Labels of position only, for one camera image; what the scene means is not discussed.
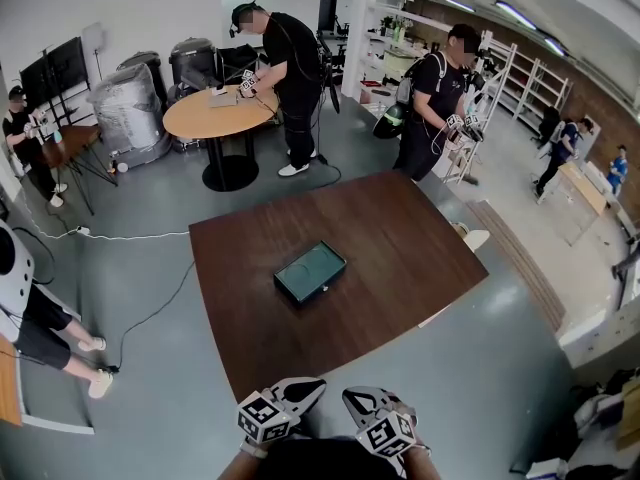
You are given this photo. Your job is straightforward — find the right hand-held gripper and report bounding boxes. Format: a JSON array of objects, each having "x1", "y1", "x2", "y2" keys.
[{"x1": 341, "y1": 385, "x2": 420, "y2": 461}]

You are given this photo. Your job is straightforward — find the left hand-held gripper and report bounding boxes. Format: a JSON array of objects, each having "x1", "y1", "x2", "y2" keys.
[{"x1": 236, "y1": 377, "x2": 327, "y2": 446}]

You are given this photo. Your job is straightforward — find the dark green box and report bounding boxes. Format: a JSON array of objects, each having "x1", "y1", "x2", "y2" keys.
[
  {"x1": 272, "y1": 239, "x2": 348, "y2": 306},
  {"x1": 297, "y1": 259, "x2": 348, "y2": 306}
]

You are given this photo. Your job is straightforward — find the person's right forearm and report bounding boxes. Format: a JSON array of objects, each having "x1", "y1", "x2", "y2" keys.
[{"x1": 402, "y1": 442, "x2": 442, "y2": 480}]

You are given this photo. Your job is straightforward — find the person's left forearm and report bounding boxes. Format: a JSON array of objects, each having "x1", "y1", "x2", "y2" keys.
[{"x1": 217, "y1": 446, "x2": 271, "y2": 480}]

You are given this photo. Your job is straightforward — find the person's black shirt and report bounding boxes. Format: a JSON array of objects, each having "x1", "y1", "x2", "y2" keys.
[{"x1": 257, "y1": 435, "x2": 407, "y2": 480}]

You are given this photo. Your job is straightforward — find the white wristband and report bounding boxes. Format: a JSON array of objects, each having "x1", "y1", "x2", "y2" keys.
[{"x1": 238, "y1": 439, "x2": 270, "y2": 462}]

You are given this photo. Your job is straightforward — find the white chair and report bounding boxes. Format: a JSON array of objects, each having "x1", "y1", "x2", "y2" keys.
[{"x1": 448, "y1": 221, "x2": 492, "y2": 255}]

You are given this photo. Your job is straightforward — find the tan ridged floor ramp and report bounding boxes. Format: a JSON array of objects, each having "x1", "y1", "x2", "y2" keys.
[{"x1": 466, "y1": 198, "x2": 570, "y2": 335}]

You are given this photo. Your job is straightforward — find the pile of bags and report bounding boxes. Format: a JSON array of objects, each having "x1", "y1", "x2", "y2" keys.
[{"x1": 509, "y1": 366, "x2": 640, "y2": 480}]

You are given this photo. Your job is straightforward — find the white low cabinet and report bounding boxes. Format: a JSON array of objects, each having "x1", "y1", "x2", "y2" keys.
[{"x1": 556, "y1": 291, "x2": 640, "y2": 370}]

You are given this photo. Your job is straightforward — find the green black helmet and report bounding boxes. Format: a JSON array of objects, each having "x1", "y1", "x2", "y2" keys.
[{"x1": 371, "y1": 103, "x2": 406, "y2": 141}]

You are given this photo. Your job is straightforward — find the round light wooden table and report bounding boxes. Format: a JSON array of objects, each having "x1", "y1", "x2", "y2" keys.
[{"x1": 162, "y1": 84, "x2": 280, "y2": 193}]

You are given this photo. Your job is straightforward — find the light wooden desk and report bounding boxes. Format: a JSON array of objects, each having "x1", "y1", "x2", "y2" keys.
[{"x1": 0, "y1": 331, "x2": 96, "y2": 437}]

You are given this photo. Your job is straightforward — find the grey laptop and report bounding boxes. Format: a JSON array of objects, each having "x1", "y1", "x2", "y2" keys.
[{"x1": 207, "y1": 91, "x2": 240, "y2": 110}]

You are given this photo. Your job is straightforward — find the light wooden rectangular table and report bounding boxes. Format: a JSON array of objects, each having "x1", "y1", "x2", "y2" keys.
[{"x1": 538, "y1": 161, "x2": 610, "y2": 248}]

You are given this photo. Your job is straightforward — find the white round backpack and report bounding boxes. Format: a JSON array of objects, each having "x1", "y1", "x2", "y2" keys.
[{"x1": 0, "y1": 218, "x2": 36, "y2": 315}]

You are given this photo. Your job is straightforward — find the grey backpack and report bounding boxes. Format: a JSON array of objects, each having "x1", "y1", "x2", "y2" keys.
[{"x1": 395, "y1": 51, "x2": 447, "y2": 107}]

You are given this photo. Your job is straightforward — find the plastic-wrapped grey barrel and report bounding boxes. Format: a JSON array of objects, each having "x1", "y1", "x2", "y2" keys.
[{"x1": 88, "y1": 62, "x2": 174, "y2": 170}]

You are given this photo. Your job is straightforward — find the black folding cart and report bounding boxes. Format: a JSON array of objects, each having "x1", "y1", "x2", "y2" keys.
[{"x1": 216, "y1": 43, "x2": 264, "y2": 88}]

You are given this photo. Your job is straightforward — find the small dark wooden table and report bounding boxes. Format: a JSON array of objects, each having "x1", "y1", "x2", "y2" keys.
[{"x1": 41, "y1": 124, "x2": 120, "y2": 217}]

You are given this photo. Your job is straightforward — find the white metal shelving rack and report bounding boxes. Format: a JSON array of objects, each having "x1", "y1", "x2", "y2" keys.
[{"x1": 478, "y1": 29, "x2": 575, "y2": 130}]

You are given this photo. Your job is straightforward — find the black monitor on stand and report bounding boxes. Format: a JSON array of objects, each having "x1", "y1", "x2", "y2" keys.
[{"x1": 18, "y1": 36, "x2": 92, "y2": 115}]

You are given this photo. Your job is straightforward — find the black power cable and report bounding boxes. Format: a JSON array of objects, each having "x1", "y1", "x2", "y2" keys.
[{"x1": 105, "y1": 259, "x2": 197, "y2": 375}]

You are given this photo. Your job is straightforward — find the white power cable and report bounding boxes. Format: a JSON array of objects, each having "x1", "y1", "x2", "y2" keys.
[{"x1": 10, "y1": 182, "x2": 192, "y2": 242}]

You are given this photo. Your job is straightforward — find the white wall shelf unit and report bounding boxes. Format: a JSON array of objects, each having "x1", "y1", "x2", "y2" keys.
[{"x1": 357, "y1": 0, "x2": 454, "y2": 107}]

